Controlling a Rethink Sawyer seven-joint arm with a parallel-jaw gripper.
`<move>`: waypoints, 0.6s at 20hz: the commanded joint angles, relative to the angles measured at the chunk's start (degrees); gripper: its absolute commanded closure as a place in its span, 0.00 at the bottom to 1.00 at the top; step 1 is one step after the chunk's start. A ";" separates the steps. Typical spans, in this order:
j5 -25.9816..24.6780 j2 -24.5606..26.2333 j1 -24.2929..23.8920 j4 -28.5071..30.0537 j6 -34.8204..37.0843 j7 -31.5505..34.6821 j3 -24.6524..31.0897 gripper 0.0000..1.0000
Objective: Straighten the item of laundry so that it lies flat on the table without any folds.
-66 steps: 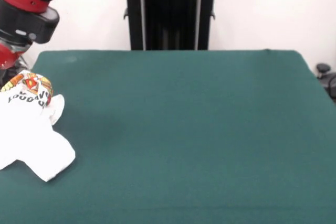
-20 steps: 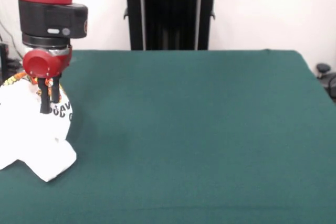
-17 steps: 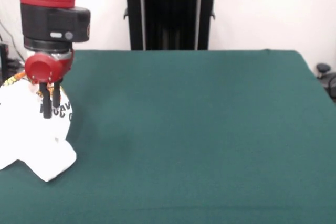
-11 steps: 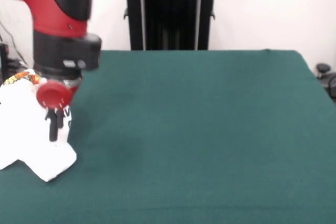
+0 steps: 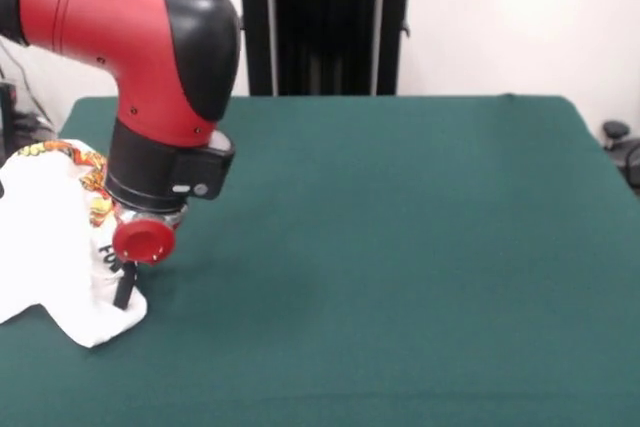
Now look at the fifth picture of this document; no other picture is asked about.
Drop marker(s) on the black office chair base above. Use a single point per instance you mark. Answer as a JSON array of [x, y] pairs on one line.
[[617, 132]]

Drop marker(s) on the dark green tablecloth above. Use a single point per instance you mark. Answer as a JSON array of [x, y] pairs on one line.
[[400, 272]]

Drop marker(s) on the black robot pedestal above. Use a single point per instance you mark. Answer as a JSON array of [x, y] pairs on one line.
[[325, 37]]

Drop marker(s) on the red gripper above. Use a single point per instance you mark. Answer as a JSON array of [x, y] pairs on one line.
[[145, 242]]

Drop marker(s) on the white printed t-shirt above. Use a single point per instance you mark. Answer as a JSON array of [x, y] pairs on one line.
[[45, 247]]

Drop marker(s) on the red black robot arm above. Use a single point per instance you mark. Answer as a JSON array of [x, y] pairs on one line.
[[140, 72]]

